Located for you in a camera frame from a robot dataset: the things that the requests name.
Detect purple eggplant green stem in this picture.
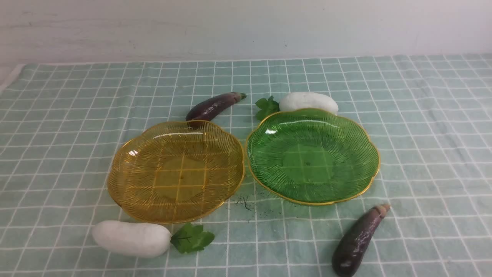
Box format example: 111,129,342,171
186,92,247,121

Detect white radish with leaves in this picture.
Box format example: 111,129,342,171
91,220,216,258
255,92,339,121

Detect purple eggplant tan stem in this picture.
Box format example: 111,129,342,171
331,204,391,277

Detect green ribbed plastic plate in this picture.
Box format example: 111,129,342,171
246,108,381,206

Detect yellow ribbed plastic plate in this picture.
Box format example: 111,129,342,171
107,120,245,224

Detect green checkered tablecloth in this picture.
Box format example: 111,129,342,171
0,54,492,277

